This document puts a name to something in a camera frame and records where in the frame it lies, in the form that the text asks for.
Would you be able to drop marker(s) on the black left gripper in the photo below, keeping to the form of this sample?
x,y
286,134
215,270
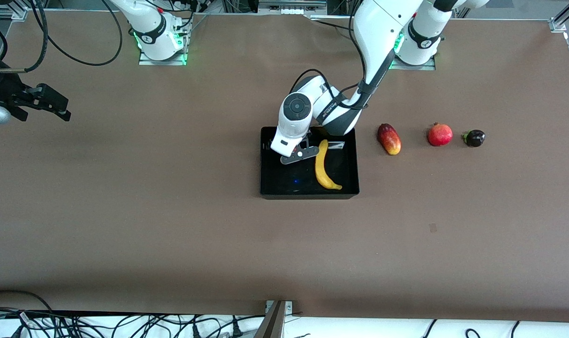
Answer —
x,y
314,140

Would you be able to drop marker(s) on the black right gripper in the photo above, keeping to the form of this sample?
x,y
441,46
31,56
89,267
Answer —
x,y
3,90

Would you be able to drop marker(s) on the yellow banana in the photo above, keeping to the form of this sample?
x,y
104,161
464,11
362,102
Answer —
x,y
323,173

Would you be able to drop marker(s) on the black plastic box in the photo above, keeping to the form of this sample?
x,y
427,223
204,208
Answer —
x,y
289,185

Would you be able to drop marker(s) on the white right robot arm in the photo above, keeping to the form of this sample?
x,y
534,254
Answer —
x,y
153,33

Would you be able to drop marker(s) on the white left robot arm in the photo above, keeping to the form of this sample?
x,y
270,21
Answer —
x,y
383,28

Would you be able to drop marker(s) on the red yellow mango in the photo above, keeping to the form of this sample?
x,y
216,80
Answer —
x,y
389,139

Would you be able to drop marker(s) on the grey power strip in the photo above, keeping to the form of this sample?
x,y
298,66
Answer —
x,y
291,9

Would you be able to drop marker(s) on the red pomegranate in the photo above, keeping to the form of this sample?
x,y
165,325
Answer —
x,y
440,135

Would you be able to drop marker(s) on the dark purple mangosteen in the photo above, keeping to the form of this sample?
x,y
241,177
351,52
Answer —
x,y
474,138

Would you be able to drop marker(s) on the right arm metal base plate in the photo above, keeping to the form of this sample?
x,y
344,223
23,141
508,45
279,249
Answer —
x,y
146,62

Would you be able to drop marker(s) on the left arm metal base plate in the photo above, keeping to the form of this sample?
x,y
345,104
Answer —
x,y
427,67

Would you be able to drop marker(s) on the silver post mounting bracket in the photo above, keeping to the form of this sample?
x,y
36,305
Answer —
x,y
289,307

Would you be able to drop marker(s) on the grey metal camera post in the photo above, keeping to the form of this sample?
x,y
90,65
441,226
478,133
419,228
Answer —
x,y
271,324

